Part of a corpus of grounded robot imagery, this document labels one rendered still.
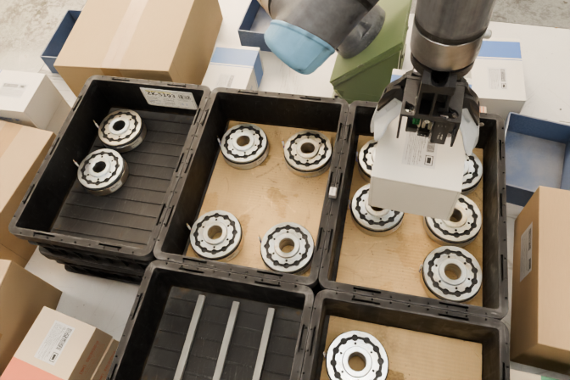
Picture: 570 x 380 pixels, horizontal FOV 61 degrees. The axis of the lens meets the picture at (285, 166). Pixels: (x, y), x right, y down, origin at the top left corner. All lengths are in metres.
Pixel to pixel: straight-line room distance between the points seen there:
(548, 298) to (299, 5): 0.66
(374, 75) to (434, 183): 0.57
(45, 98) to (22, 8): 1.93
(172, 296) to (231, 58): 0.65
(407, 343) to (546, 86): 0.80
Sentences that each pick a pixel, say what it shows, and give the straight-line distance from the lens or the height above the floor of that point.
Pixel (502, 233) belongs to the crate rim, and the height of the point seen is 0.93.
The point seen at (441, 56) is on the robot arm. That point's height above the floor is 1.33.
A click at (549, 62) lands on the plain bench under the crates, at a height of 0.70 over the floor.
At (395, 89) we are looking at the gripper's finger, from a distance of 0.66.
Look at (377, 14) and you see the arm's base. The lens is 1.23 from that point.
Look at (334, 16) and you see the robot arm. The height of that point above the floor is 1.36.
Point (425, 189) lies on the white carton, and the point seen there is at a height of 1.12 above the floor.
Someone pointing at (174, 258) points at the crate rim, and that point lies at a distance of 0.89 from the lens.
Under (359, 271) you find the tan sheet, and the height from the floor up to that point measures 0.83.
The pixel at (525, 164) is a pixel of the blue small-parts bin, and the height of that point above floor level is 0.70.
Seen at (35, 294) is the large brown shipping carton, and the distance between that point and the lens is 1.15.
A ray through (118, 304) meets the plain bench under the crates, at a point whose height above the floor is 0.70.
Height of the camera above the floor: 1.72
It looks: 58 degrees down
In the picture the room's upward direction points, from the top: 11 degrees counter-clockwise
